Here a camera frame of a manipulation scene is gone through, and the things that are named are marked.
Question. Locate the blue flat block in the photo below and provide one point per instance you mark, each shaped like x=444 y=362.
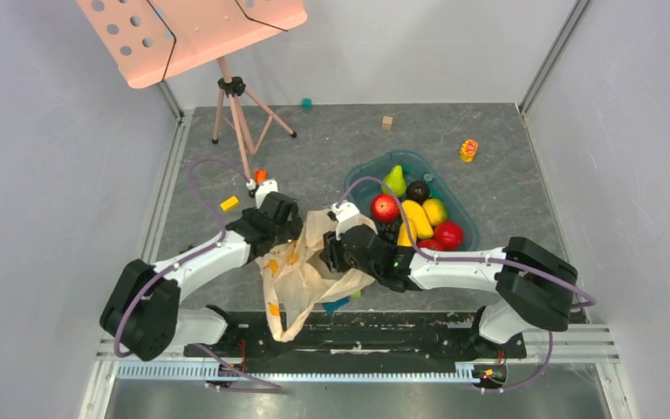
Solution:
x=332 y=307

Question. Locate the small yellow block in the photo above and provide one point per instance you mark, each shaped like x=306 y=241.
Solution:
x=229 y=204

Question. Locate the green pear fake fruit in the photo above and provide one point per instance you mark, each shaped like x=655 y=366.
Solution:
x=396 y=181

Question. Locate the red apple fake fruit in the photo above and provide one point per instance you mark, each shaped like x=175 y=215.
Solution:
x=448 y=235

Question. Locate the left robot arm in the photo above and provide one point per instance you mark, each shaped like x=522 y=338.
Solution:
x=144 y=314

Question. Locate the orange curved toy piece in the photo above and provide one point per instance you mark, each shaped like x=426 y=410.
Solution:
x=260 y=176

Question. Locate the red tomato fake fruit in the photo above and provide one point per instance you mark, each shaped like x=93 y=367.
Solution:
x=431 y=244

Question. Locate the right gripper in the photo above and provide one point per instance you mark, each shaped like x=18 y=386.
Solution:
x=337 y=252

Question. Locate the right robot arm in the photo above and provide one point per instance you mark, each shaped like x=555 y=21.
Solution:
x=534 y=286

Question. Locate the beige plastic bag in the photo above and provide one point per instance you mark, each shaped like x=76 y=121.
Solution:
x=295 y=279

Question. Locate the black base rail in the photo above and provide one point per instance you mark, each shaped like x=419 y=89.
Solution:
x=370 y=346

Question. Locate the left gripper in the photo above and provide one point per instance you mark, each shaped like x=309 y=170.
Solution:
x=292 y=229

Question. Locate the pink music stand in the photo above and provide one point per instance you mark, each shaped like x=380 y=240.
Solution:
x=151 y=41

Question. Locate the yellow red toy piece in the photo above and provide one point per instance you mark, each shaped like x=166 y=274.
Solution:
x=468 y=150

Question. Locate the small wooden cube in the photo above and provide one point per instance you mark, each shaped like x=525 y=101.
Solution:
x=387 y=122

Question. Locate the teal plastic tub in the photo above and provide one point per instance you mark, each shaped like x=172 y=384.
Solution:
x=415 y=167

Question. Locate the black grapes fake bunch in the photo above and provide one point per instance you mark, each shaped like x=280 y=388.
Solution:
x=389 y=232

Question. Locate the yellow green mango fruit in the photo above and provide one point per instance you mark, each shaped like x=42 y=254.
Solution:
x=435 y=211

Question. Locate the dark mangosteen fake fruit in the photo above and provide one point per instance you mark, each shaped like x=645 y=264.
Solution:
x=418 y=191

